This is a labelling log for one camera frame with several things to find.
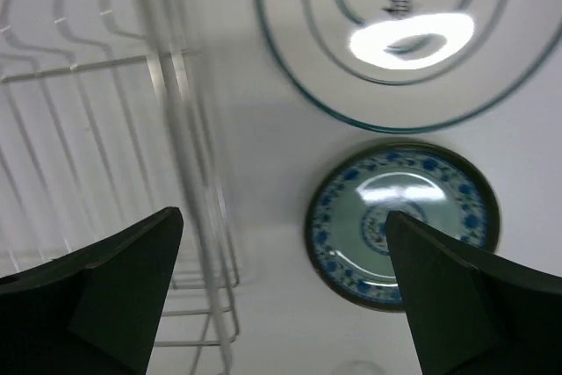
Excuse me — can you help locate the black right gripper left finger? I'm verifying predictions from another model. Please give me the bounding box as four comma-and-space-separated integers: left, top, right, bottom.
1, 207, 184, 374

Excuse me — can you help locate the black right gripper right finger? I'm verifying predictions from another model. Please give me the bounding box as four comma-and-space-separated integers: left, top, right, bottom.
385, 212, 561, 374

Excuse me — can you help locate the blue floral green plate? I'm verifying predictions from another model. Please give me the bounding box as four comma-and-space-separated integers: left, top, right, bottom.
303, 140, 501, 313

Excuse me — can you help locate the white plate with grey rim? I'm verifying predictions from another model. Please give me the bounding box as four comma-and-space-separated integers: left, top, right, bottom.
255, 0, 561, 133

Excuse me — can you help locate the metal wire dish rack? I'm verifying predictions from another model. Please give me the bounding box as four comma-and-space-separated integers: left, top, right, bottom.
1, 0, 240, 349

